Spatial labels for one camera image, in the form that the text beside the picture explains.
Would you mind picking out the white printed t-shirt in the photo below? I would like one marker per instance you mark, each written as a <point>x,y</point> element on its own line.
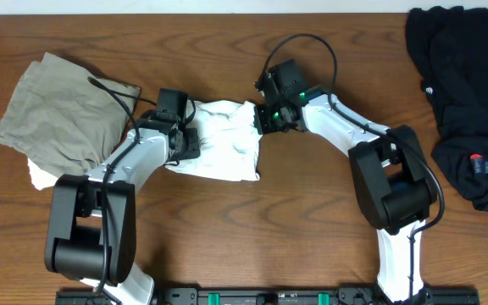
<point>228,141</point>

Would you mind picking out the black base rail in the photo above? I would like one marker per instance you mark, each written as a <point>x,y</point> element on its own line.
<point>348,295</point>

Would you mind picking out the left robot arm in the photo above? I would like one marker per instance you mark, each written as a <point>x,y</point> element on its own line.
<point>91,233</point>

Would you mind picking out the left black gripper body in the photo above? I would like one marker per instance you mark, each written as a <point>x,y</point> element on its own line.
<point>187,146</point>

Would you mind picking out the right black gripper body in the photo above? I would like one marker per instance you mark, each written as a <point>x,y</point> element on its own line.
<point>273,119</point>

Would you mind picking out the black garment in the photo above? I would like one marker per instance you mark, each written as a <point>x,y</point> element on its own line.
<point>449,47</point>

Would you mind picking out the folded white garment underneath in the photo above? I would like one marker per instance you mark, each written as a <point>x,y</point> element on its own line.
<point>40,178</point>

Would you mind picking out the folded olive green garment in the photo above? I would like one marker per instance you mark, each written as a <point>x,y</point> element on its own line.
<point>60,121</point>

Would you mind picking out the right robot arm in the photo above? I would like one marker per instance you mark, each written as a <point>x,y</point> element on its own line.
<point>392,182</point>

